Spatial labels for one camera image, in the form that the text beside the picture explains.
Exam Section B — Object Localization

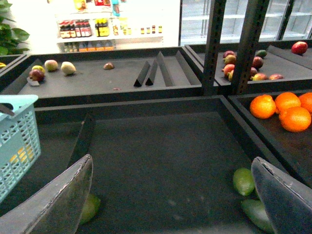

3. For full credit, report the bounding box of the black tray divider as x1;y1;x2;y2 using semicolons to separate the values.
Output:
67;114;96;168

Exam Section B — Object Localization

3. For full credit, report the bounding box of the orange front right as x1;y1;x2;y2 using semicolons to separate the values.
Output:
279;107;312;133

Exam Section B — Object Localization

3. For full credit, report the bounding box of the white grocery shelf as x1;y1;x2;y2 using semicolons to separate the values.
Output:
52;0;163;52

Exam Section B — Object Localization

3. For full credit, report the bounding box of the green avocado middle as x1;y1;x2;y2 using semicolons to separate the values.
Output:
233;168;255;196

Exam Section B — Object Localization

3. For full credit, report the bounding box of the orange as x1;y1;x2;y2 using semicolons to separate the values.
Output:
279;107;312;133
249;95;276;119

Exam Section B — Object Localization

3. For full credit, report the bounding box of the green potted plant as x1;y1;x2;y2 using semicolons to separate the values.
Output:
0;0;30;56

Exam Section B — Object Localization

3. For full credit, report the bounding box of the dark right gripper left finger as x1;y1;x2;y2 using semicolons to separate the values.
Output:
0;154;93;234

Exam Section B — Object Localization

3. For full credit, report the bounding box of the orange front left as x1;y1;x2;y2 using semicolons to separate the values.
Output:
249;95;276;119

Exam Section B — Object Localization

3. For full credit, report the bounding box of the light teal plastic basket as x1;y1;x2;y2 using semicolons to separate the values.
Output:
0;95;41;202

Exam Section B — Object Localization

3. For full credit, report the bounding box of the black metal post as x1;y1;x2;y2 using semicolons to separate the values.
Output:
200;0;269;96

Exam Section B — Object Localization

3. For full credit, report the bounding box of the green avocado right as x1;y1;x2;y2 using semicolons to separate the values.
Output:
241;199;274;234

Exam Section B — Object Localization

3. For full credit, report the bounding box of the yellow mango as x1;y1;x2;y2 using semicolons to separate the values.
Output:
9;146;34;164

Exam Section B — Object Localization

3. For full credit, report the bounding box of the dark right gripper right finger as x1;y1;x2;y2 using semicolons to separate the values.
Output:
251;157;312;234

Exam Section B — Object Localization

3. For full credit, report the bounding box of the glass door refrigerator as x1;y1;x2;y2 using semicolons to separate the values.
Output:
179;0;312;46

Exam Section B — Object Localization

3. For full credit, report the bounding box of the red apple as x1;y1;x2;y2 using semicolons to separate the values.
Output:
291;41;308;55

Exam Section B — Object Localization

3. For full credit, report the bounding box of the dark green avocado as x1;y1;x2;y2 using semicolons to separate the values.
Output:
79;194;101;225

